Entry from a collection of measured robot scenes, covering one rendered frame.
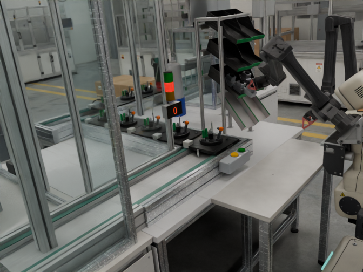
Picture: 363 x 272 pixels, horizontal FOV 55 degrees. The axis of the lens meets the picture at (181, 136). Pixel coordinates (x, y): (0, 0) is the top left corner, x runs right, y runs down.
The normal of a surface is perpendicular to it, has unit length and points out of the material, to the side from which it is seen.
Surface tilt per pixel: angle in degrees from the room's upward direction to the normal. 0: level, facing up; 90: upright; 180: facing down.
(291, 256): 0
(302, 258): 0
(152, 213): 90
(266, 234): 90
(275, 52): 45
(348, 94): 90
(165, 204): 90
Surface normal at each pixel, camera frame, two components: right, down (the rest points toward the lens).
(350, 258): -0.08, -0.93
